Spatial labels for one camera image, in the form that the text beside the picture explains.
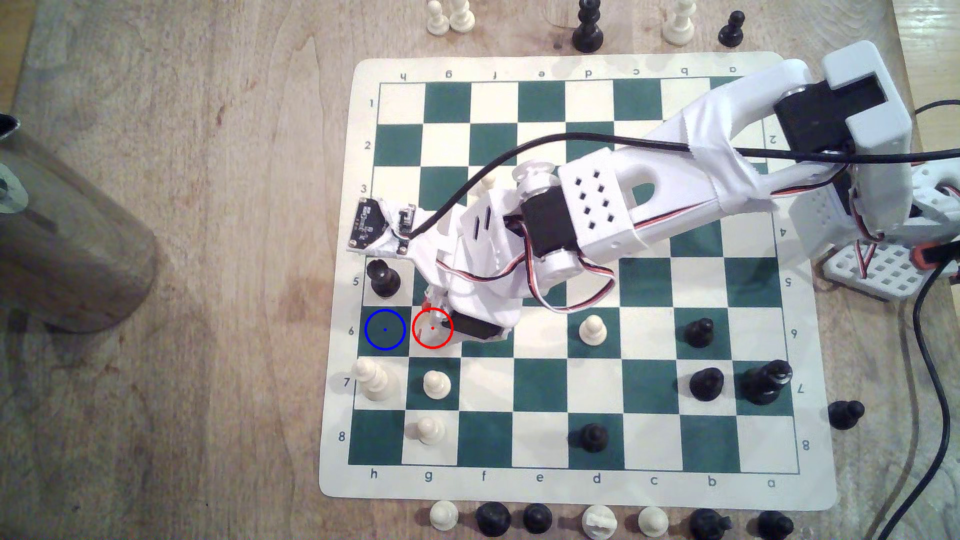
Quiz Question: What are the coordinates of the brushed metal cylinder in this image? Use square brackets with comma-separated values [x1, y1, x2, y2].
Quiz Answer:
[0, 112, 161, 335]

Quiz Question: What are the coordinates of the green white chess mat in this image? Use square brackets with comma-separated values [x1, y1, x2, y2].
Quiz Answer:
[318, 51, 839, 513]

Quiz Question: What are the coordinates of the black power cable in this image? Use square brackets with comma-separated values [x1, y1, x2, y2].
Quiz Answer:
[883, 258, 960, 540]

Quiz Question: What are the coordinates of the small camera circuit board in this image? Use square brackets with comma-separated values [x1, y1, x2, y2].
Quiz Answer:
[348, 197, 421, 260]

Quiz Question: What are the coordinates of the white chess queen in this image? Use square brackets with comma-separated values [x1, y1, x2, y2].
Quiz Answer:
[352, 357, 399, 402]

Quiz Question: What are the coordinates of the white chess knight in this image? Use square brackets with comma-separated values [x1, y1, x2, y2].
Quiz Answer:
[582, 504, 618, 540]

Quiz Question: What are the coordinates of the black chess knight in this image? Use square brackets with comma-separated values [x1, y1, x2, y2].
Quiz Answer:
[688, 508, 732, 540]

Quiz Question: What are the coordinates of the black chess queen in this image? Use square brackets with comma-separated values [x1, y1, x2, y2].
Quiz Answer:
[738, 360, 794, 407]

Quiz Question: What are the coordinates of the orange black clamp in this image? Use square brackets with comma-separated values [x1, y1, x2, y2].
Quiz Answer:
[911, 240, 960, 273]

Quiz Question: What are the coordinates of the black camera cable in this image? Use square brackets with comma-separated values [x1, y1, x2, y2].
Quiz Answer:
[405, 132, 960, 241]

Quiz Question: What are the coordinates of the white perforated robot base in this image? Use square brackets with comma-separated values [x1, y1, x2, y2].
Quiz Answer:
[791, 161, 960, 301]

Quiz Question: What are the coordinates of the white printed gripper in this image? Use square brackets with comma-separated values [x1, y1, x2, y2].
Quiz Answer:
[416, 186, 543, 346]

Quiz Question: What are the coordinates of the tall white chess piece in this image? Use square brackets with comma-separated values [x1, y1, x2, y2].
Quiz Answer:
[661, 0, 697, 45]

